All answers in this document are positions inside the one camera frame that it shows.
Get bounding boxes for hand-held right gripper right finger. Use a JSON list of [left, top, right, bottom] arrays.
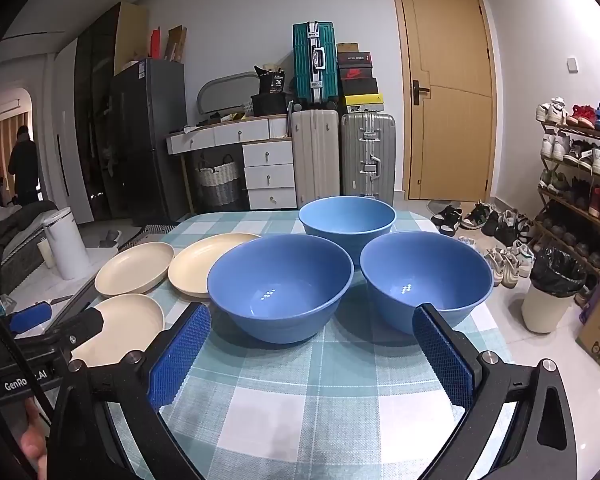
[[412, 302, 581, 480]]

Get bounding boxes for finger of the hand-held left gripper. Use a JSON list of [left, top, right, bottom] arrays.
[[7, 301, 53, 336], [17, 305, 105, 361]]

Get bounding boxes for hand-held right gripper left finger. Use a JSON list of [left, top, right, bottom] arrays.
[[47, 302, 216, 480]]

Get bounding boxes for cream plate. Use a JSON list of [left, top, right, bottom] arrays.
[[94, 241, 175, 297], [70, 293, 166, 368], [167, 233, 263, 302]]

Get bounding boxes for blue bowl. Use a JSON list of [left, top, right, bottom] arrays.
[[207, 237, 355, 345], [298, 197, 397, 253], [360, 245, 494, 336]]

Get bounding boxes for person's left hand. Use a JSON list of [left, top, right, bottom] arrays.
[[20, 397, 49, 476]]

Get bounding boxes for grey side cabinet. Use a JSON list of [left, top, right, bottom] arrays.
[[0, 240, 106, 321]]

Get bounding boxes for cream cup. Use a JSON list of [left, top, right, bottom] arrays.
[[36, 237, 56, 269]]

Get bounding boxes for white kettle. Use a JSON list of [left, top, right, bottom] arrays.
[[42, 207, 92, 281]]

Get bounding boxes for bed mattress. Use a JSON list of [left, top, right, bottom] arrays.
[[0, 200, 61, 296]]

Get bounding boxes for white trash bin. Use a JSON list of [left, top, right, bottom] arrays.
[[521, 247, 600, 333]]

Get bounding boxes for striped rug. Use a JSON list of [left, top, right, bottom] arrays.
[[130, 224, 181, 241]]

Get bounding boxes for scattered shoes pile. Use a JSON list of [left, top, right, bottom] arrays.
[[430, 201, 536, 290]]

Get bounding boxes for teal checked tablecloth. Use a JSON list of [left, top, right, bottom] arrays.
[[70, 209, 518, 480]]

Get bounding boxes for woven laundry basket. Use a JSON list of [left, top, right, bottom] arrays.
[[195, 155, 242, 207]]

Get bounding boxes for dark grey refrigerator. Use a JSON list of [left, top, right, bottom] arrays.
[[107, 57, 188, 221]]

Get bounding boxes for silver suitcase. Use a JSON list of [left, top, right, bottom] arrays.
[[340, 112, 397, 206]]

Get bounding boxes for white desk with drawers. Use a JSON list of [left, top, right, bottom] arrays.
[[166, 115, 298, 211]]

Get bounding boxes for black wardrobe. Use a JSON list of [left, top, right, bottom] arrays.
[[74, 2, 148, 221]]

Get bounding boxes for wooden door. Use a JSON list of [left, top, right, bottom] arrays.
[[390, 0, 498, 202]]

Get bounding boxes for beige suitcase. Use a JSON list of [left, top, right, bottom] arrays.
[[290, 108, 341, 208]]

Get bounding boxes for shoe rack with shoes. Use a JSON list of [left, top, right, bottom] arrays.
[[536, 97, 600, 271]]

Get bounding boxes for black storage box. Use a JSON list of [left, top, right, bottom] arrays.
[[251, 92, 288, 117]]

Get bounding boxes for stack of shoe boxes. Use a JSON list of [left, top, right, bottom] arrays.
[[336, 41, 385, 115]]

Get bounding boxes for black gift bag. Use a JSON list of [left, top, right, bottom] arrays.
[[254, 64, 287, 96]]

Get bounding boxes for brown cardboard box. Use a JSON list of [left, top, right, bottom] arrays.
[[166, 25, 187, 63]]

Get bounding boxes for teal suitcase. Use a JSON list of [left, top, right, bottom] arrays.
[[292, 21, 340, 108]]

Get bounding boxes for grey rounded frame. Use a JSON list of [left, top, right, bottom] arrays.
[[197, 72, 263, 116]]

